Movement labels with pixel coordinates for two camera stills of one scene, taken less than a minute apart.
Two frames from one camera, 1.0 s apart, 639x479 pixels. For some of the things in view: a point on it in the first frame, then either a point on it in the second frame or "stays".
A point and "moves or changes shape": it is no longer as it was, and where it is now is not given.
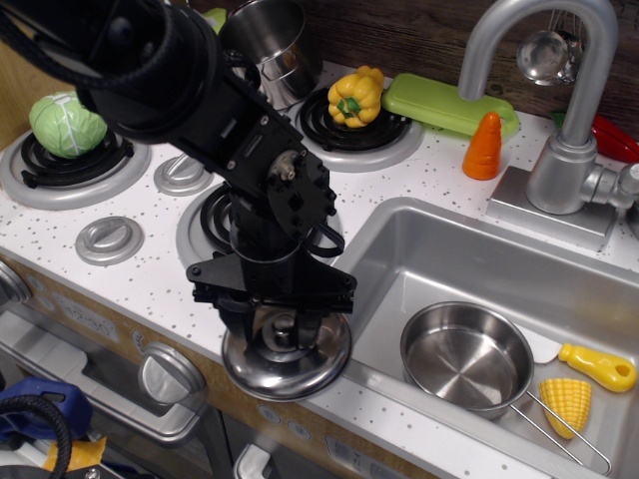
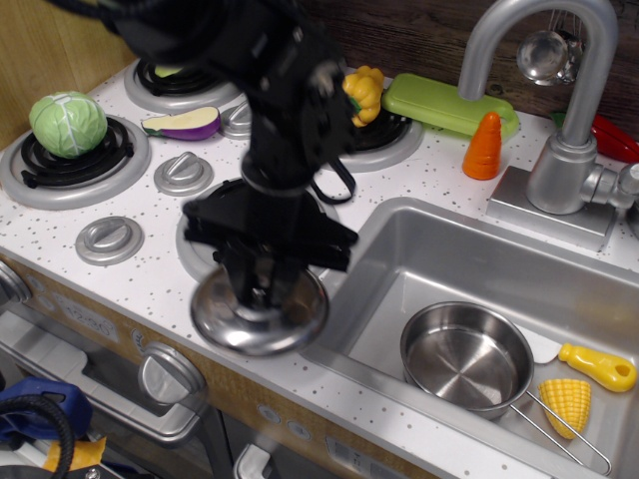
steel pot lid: (276, 367) moves or changes shape
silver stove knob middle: (183, 176) stays
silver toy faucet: (564, 193) stays
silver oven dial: (168, 375) stays
